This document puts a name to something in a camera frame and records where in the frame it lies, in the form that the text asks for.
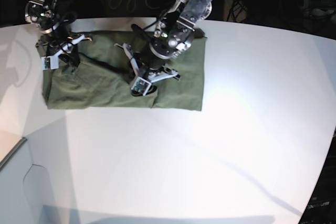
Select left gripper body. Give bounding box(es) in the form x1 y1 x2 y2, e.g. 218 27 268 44
114 43 180 86

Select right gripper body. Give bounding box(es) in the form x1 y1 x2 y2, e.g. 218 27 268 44
35 33 92 61

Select olive green t-shirt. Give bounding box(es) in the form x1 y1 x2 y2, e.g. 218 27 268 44
42 31 207 111

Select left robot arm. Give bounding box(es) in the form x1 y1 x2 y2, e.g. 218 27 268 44
119 0 213 97

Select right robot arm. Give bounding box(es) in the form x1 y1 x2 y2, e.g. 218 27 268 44
25 0 91 70

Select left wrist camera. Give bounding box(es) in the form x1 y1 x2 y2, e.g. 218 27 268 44
130 77 152 96

